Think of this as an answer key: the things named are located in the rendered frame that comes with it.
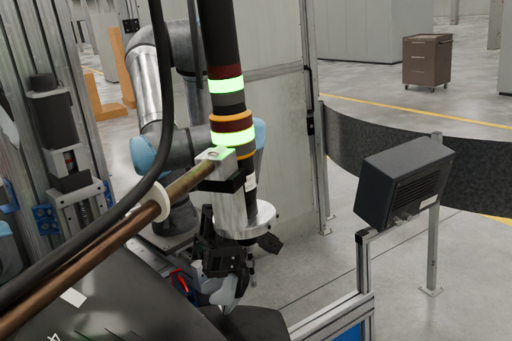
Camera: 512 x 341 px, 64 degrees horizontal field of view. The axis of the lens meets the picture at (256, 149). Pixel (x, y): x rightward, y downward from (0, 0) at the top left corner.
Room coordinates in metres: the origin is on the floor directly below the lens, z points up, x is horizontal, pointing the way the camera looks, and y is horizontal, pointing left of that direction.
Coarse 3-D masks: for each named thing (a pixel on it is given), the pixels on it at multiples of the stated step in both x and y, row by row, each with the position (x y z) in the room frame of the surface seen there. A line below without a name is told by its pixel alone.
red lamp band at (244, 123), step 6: (210, 120) 0.39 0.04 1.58; (234, 120) 0.38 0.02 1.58; (240, 120) 0.38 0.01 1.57; (246, 120) 0.38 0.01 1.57; (252, 120) 0.40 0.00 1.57; (210, 126) 0.39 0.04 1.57; (216, 126) 0.38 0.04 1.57; (222, 126) 0.38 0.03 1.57; (228, 126) 0.38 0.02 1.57; (234, 126) 0.38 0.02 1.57; (240, 126) 0.38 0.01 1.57; (246, 126) 0.38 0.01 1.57
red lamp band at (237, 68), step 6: (222, 66) 0.38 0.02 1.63; (228, 66) 0.38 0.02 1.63; (234, 66) 0.39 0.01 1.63; (240, 66) 0.39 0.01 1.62; (210, 72) 0.39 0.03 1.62; (216, 72) 0.38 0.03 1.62; (222, 72) 0.38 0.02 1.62; (228, 72) 0.38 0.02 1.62; (234, 72) 0.39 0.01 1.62; (240, 72) 0.39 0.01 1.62; (210, 78) 0.39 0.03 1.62; (216, 78) 0.38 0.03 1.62
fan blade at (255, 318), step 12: (216, 312) 0.61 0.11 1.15; (240, 312) 0.62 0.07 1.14; (252, 312) 0.62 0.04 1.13; (264, 312) 0.63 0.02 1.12; (276, 312) 0.64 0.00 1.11; (216, 324) 0.57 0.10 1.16; (228, 324) 0.57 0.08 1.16; (240, 324) 0.57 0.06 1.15; (252, 324) 0.57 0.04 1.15; (264, 324) 0.58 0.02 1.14; (276, 324) 0.58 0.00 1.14; (228, 336) 0.54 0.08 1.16; (240, 336) 0.54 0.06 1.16; (252, 336) 0.53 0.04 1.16; (264, 336) 0.53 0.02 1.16; (276, 336) 0.54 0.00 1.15; (288, 336) 0.54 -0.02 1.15
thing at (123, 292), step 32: (128, 256) 0.47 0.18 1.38; (96, 288) 0.40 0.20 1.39; (128, 288) 0.41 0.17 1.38; (160, 288) 0.43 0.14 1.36; (32, 320) 0.33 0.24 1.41; (64, 320) 0.35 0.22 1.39; (96, 320) 0.36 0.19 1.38; (128, 320) 0.37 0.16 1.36; (160, 320) 0.38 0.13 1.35; (192, 320) 0.40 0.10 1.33
